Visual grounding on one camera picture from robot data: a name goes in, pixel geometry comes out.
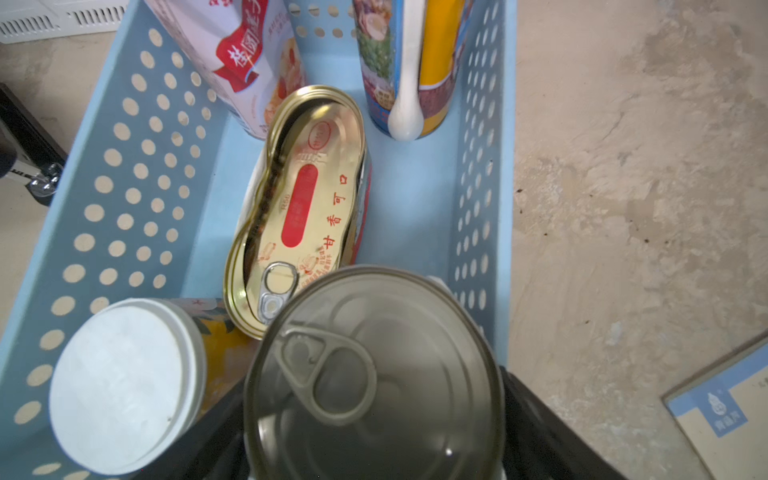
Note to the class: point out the black stapler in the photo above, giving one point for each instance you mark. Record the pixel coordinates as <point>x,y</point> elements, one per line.
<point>29,154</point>

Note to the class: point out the light blue plastic basket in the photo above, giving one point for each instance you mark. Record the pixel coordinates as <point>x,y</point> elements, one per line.
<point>149,202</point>

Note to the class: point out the yellow can white lid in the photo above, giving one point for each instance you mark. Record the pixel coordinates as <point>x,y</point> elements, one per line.
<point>138,375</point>

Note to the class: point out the beige booklet blue edge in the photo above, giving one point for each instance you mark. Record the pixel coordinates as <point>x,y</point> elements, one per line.
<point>722,412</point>

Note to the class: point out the silver round pull-tab can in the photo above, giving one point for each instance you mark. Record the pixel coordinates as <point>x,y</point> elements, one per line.
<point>374,373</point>

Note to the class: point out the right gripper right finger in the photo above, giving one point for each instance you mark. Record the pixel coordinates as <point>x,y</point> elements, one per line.
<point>539,445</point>

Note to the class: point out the oval gold fish tin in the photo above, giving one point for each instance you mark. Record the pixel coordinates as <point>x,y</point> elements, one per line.
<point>307,213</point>

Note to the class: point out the colourful can with spoon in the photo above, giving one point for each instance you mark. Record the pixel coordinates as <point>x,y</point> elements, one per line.
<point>410,54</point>

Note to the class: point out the pink can white lid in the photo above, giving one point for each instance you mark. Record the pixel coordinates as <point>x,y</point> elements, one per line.
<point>245,50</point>

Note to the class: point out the white file organizer box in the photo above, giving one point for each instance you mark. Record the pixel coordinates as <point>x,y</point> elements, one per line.
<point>30,20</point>

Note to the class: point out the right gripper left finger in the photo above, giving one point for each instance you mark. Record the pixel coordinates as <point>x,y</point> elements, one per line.
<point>214,448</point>

